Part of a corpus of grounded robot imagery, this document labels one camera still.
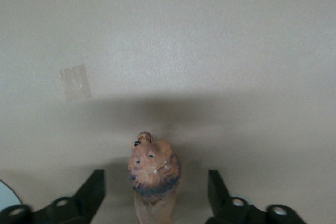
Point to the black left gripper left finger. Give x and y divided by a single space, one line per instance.
86 197

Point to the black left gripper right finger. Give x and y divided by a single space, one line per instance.
223 203

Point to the brown lion statue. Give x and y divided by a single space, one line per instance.
153 174

